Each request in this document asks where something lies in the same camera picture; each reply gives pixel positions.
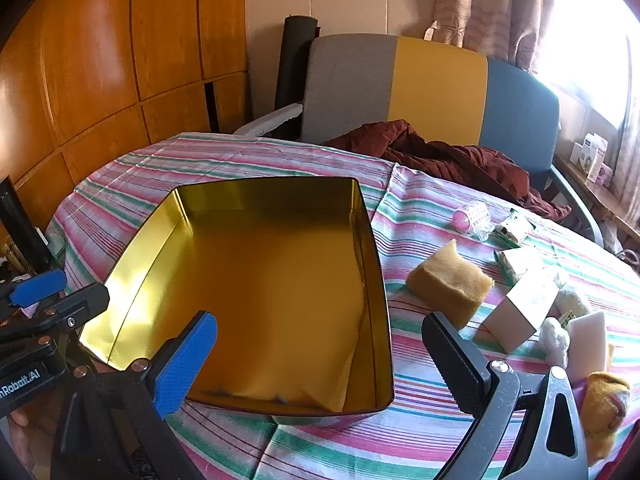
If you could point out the small green white packet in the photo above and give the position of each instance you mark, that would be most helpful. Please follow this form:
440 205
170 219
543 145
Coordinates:
515 227

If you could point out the bright window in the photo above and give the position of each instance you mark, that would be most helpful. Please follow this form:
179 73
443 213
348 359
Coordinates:
590 35

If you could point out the pink hair roller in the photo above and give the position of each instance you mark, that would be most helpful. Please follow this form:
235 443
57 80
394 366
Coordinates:
461 220

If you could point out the green leaf print box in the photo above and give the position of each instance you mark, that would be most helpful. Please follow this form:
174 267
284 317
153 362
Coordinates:
517 262

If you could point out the small white box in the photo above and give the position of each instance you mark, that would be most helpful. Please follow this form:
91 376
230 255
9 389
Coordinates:
576 154

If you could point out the person's left hand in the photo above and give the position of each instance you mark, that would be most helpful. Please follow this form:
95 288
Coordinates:
27 430

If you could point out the yellow sock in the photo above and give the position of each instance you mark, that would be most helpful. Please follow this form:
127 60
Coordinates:
605 405

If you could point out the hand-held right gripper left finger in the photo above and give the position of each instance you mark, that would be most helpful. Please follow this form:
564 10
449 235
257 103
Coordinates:
185 365

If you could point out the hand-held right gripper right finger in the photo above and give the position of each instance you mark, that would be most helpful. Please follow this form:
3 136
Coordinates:
457 360

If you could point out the beige patterned curtain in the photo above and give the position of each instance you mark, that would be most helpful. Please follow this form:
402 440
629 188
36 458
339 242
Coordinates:
627 175
480 5

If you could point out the cream carton box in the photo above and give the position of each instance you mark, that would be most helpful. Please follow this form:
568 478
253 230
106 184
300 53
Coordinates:
520 315

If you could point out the grey yellow blue sofa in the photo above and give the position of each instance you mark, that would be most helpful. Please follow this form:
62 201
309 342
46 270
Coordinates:
350 90

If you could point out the maroon cloth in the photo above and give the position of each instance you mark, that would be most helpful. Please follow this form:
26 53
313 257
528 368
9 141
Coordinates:
450 160

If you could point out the purple plastic piece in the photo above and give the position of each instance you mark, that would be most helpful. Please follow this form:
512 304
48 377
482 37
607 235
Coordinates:
580 387

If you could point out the striped cloth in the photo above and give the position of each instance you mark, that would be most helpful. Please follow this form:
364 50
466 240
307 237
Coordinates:
150 170

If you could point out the gold metal tin box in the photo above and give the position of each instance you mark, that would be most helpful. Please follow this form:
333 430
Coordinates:
270 280

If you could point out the yellow sponge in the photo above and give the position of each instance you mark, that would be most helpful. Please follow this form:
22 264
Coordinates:
445 285

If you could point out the wooden window shelf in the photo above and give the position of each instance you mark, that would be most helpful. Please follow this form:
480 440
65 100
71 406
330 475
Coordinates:
590 192

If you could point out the wooden wardrobe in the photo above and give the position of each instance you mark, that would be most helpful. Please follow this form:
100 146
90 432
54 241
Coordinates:
100 60

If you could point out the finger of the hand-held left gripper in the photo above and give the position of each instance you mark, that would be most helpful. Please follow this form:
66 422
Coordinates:
75 305
40 285

